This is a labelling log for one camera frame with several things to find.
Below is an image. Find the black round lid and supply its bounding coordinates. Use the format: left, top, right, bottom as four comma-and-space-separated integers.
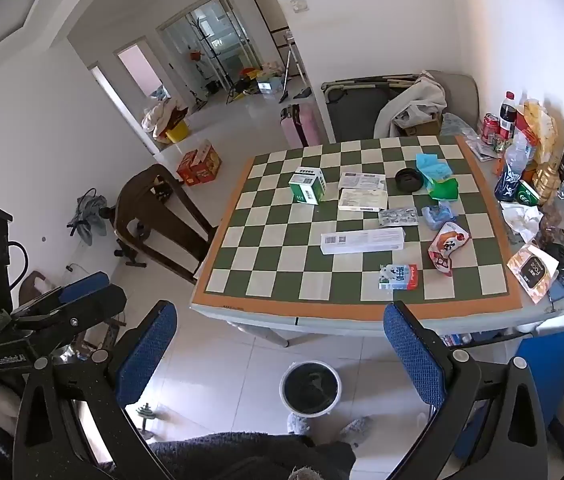
394, 168, 423, 192

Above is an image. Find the grey armchair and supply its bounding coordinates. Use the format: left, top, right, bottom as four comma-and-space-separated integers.
429, 71, 480, 131

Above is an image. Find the red soda can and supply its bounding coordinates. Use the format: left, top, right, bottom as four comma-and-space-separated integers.
482, 113, 500, 145

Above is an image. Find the cola bottle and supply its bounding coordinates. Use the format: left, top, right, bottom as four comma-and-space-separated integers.
498, 91, 517, 141

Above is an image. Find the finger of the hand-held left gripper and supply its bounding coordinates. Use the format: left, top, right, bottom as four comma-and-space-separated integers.
54, 271, 111, 306
9, 284, 128, 333

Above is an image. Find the dark folding cot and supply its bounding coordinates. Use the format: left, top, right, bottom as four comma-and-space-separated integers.
322, 74, 430, 143

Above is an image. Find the white printed packet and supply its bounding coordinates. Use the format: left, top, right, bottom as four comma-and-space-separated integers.
338, 172, 387, 192

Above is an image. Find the blue crumpled wrapper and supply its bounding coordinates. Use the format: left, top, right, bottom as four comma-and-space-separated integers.
421, 200, 458, 231

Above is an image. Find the gold bottle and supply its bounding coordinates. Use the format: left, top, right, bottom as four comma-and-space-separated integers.
532, 160, 563, 206

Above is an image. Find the clear water bottle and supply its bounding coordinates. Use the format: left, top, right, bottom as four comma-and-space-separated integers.
493, 132, 535, 203

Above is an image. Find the grey cloth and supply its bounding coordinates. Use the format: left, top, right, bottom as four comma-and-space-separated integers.
67, 189, 110, 246

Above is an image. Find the white jacket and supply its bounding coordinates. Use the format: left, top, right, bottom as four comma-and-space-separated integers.
374, 72, 450, 138

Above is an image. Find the red white snack bag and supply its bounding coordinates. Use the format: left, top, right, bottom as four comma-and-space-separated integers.
428, 221, 470, 276

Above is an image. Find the dark wooden chair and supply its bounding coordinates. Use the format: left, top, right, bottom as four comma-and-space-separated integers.
113, 163, 218, 286

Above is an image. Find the yellow snack bag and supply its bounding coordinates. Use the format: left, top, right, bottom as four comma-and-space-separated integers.
514, 99, 558, 166

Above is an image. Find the yellow bin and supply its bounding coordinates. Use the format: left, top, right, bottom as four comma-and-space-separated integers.
164, 122, 190, 143

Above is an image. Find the crumpled white tissue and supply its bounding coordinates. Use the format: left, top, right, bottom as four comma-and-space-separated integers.
501, 201, 543, 243

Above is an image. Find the cardboard box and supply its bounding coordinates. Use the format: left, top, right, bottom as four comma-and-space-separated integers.
402, 115, 443, 137

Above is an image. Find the black coat rack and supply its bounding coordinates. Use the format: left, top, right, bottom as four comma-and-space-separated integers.
187, 12, 233, 96

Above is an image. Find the blue chair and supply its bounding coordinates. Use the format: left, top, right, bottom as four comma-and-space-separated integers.
454, 325, 564, 461

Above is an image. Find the green cream checkered table mat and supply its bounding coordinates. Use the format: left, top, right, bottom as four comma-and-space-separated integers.
197, 135, 525, 311

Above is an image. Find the glass sliding door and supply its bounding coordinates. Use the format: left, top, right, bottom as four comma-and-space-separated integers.
157, 0, 255, 93

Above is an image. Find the cream flat medicine box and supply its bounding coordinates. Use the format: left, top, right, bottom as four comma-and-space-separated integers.
338, 188, 389, 212

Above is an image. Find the orange snack packet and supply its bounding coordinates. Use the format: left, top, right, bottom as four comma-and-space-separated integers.
506, 242, 560, 305

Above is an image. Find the white trash bin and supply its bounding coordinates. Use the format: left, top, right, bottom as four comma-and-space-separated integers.
279, 360, 343, 417

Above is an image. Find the red carton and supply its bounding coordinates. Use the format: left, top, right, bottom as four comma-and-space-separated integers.
177, 139, 223, 187

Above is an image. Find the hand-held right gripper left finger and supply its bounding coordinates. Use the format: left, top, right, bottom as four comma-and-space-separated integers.
12, 301, 179, 480

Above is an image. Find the long white box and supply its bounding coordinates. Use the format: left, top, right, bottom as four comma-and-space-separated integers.
321, 227, 406, 256

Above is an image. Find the blue white milk carton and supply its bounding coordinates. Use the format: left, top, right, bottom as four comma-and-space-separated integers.
378, 263, 419, 291

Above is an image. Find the pink suitcase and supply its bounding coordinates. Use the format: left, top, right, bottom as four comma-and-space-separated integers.
280, 103, 322, 150

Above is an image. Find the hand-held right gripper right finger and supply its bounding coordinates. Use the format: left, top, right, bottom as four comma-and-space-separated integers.
383, 301, 549, 480

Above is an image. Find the pile of pale clothes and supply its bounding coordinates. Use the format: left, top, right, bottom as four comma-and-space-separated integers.
141, 97, 189, 138

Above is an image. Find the silver blister pack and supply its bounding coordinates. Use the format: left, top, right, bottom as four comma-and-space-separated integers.
378, 207, 419, 226

